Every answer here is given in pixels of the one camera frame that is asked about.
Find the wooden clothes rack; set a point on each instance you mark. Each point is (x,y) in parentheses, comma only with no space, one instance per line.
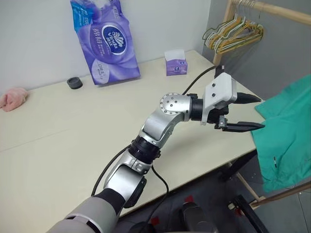
(224,29)

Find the small purple tissue pack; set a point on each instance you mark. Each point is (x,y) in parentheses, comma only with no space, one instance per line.
(176,66)

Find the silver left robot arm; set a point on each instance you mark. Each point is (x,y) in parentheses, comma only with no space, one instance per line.
(158,121)

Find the dark rounded shape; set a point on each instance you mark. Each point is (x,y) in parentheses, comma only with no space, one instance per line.
(196,218)

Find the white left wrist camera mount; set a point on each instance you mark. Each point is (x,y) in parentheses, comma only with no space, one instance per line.
(218,87)

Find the black table leg frame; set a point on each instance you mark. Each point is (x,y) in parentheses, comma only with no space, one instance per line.
(247,213)

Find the bunch of clothes hangers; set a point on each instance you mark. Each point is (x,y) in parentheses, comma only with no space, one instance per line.
(261,31)

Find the large purple tissue pack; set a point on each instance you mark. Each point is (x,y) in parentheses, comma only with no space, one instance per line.
(109,48)

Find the green garment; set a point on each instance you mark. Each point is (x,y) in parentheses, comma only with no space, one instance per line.
(284,126)

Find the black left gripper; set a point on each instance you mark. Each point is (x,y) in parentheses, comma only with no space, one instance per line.
(218,116)

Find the pink cloth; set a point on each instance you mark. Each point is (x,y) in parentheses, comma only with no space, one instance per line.
(13,99)

